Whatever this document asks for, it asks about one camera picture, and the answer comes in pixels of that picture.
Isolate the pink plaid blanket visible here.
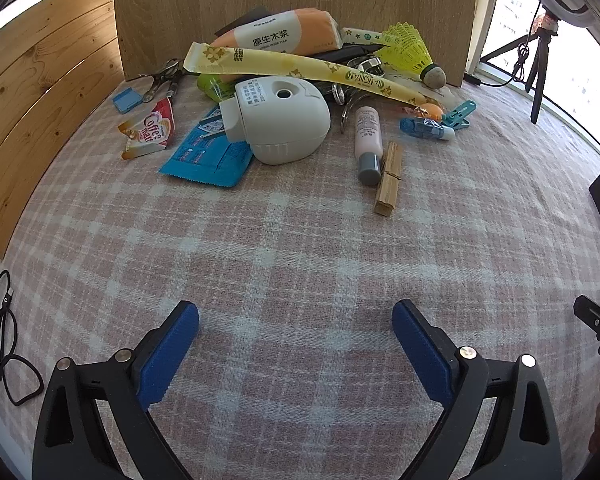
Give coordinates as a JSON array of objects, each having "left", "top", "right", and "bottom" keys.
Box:
[{"left": 0, "top": 77, "right": 600, "bottom": 480}]

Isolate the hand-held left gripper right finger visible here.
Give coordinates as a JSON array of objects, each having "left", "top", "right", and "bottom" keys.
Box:
[{"left": 391, "top": 299, "right": 563, "bottom": 480}]

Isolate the yellow shuttlecock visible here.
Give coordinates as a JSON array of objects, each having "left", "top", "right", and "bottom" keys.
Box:
[{"left": 379, "top": 22, "right": 443, "bottom": 82}]

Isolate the orange tissue pack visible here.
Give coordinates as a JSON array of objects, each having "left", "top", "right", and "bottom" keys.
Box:
[{"left": 210, "top": 7, "right": 342, "bottom": 57}]

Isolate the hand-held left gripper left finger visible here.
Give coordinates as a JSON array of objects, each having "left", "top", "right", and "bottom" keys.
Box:
[{"left": 31, "top": 301, "right": 200, "bottom": 480}]

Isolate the white pencil sharpener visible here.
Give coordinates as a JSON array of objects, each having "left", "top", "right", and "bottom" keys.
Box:
[{"left": 218, "top": 75, "right": 332, "bottom": 166}]

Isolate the blue plastic clothes peg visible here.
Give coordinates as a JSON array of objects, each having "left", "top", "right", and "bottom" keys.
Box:
[{"left": 441, "top": 100, "right": 479, "bottom": 132}]

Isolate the small coffee creamer packet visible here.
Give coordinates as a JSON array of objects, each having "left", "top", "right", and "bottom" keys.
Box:
[{"left": 118, "top": 98, "right": 177, "bottom": 162}]

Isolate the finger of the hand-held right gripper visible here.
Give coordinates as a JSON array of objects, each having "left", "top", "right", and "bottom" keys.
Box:
[{"left": 573, "top": 296, "right": 600, "bottom": 362}]

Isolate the black flat pouch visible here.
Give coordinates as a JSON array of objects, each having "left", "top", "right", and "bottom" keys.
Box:
[{"left": 310, "top": 42, "right": 392, "bottom": 60}]

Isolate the black tripod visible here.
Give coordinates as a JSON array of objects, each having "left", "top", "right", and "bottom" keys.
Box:
[{"left": 480, "top": 12, "right": 563, "bottom": 124}]

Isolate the blue sachet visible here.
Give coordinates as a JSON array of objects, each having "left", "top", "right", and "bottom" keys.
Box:
[{"left": 158, "top": 107, "right": 255, "bottom": 188}]

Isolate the wooden clothespin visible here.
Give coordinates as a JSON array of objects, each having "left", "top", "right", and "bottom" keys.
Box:
[{"left": 373, "top": 141, "right": 404, "bottom": 217}]

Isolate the white window frame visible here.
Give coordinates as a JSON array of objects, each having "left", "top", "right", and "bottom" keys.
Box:
[{"left": 467, "top": 0, "right": 600, "bottom": 171}]

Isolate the green tube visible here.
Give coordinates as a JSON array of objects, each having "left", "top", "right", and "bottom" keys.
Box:
[{"left": 196, "top": 73, "right": 240, "bottom": 102}]

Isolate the wooden slat panel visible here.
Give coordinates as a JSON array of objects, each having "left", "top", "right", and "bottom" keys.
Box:
[{"left": 0, "top": 0, "right": 127, "bottom": 262}]

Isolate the long yellow packet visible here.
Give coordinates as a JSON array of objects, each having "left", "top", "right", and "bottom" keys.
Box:
[{"left": 186, "top": 41, "right": 427, "bottom": 109}]

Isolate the large metal clip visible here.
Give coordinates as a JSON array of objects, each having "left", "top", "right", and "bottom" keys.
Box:
[{"left": 330, "top": 80, "right": 368, "bottom": 135}]

